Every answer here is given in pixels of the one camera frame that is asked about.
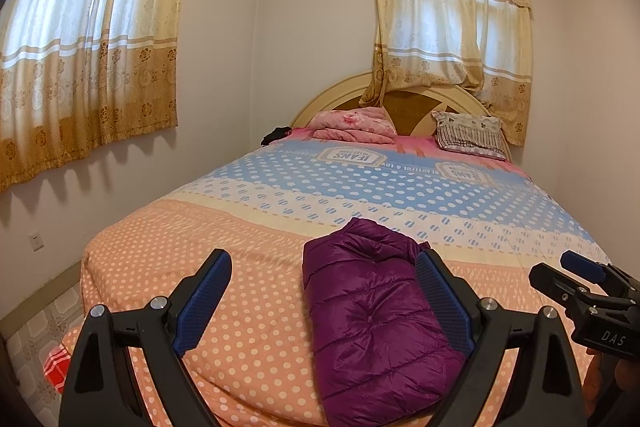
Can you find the narrow beige floral curtain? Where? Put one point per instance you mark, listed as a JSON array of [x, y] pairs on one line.
[[450, 7]]

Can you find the white wall socket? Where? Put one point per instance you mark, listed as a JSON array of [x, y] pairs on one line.
[[35, 242]]

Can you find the dark cloth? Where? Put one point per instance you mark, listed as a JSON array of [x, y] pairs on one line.
[[275, 136]]

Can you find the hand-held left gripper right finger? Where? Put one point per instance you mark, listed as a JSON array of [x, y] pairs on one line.
[[445, 302]]

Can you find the cream wooden headboard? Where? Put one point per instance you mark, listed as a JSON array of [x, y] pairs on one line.
[[330, 97]]

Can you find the pink folded blanket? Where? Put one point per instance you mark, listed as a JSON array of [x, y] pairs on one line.
[[350, 127]]

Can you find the patterned striped pillow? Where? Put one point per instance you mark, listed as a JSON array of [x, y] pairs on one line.
[[470, 134]]

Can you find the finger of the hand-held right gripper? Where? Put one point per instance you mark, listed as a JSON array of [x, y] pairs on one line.
[[555, 282], [582, 264]]

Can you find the wide beige floral curtain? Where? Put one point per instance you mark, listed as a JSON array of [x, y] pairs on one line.
[[90, 47]]

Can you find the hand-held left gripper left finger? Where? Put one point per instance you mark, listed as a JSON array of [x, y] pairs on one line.
[[202, 302]]

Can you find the purple puffer jacket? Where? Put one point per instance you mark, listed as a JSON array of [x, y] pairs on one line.
[[370, 307]]

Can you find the polka dot bedspread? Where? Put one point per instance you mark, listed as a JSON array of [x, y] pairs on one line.
[[225, 217]]

